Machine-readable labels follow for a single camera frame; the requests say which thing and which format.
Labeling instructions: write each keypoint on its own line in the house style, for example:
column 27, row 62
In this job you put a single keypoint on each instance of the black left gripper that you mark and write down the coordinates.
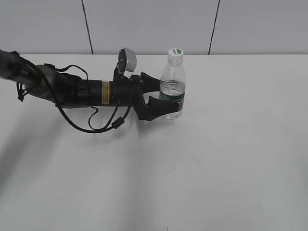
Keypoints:
column 130, row 92

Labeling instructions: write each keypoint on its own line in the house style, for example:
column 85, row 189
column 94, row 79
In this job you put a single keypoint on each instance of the clear water bottle green label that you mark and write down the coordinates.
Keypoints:
column 173, row 86

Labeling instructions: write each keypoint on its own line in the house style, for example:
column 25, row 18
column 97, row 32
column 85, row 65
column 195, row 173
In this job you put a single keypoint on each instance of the white green bottle cap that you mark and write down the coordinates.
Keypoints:
column 175, row 55

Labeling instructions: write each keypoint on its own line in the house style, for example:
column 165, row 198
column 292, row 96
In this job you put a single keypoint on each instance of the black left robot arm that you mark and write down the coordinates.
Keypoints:
column 71, row 91

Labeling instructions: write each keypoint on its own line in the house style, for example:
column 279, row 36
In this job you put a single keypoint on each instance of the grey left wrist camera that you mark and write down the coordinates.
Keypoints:
column 127, row 60

